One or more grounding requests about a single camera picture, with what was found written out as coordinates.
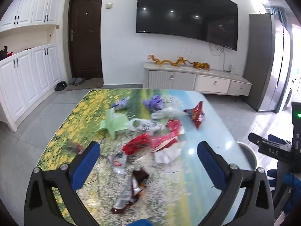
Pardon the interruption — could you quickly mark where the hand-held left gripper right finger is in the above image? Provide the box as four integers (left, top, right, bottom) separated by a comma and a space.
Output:
197, 141, 275, 226

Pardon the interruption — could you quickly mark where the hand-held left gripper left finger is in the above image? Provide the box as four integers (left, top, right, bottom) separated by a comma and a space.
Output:
24, 141, 101, 226

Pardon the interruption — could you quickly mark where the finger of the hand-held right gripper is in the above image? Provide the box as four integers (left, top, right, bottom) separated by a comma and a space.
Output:
268, 134, 292, 146
249, 132, 294, 162

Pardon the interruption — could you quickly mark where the small red wrapper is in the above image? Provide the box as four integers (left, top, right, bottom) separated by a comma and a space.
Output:
70, 142, 85, 154

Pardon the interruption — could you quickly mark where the grey round waste bin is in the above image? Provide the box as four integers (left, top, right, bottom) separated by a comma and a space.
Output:
236, 141, 257, 170

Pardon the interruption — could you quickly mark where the white tissue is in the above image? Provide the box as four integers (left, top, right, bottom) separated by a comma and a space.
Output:
153, 141, 187, 165

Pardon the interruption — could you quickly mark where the red foil packet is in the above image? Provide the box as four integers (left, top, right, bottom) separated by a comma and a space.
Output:
166, 118, 185, 136

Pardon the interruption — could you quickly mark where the red snack packet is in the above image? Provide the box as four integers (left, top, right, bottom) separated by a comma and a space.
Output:
183, 101, 205, 130

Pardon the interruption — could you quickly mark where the red white packet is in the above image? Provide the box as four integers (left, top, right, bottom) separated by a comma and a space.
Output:
149, 132, 179, 151

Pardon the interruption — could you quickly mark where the brown silver wrapper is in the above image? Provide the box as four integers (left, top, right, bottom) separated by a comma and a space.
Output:
111, 168, 150, 215

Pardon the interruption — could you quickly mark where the clear plastic bag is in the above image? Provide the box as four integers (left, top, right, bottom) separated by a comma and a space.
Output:
150, 96, 187, 120

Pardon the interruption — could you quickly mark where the white printed plastic wrapper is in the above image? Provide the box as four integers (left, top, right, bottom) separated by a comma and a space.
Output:
126, 118, 166, 132

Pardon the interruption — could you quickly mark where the purple white wrapper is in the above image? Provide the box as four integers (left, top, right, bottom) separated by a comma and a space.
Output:
111, 97, 131, 110

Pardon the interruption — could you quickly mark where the purple plastic wrapper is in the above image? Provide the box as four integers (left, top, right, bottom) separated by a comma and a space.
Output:
142, 95, 164, 111

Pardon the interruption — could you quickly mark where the person's right hand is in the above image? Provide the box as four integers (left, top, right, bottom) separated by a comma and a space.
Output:
267, 169, 301, 215

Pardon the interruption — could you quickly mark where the white washing machine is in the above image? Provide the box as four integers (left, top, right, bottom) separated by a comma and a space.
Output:
285, 80, 295, 111

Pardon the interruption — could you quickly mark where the grey refrigerator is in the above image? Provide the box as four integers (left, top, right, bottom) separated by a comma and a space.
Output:
242, 13, 294, 112

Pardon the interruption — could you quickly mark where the brown doormat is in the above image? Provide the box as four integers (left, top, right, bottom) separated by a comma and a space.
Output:
66, 79, 104, 91

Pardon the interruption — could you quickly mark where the white grey television cabinet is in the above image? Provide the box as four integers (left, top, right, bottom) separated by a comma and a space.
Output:
143, 62, 252, 97

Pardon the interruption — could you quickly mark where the yellow tiger figurine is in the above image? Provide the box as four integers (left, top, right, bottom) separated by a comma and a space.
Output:
192, 62, 210, 70

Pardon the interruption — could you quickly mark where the white floor cabinet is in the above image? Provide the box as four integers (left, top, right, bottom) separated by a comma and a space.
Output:
0, 44, 62, 132

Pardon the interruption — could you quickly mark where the yellow dragon figurine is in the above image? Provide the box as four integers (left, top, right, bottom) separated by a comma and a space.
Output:
173, 56, 192, 67
148, 55, 176, 66

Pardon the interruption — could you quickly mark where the blue curtain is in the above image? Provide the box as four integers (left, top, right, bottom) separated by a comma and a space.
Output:
270, 6, 288, 29

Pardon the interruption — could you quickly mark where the dark brown door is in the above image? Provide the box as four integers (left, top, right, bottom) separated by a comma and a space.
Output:
68, 0, 104, 79

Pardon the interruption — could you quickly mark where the black wall television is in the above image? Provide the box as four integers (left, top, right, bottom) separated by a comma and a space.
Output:
136, 0, 238, 50

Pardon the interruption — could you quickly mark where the white wall cabinet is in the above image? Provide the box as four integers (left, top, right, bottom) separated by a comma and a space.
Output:
0, 0, 63, 32

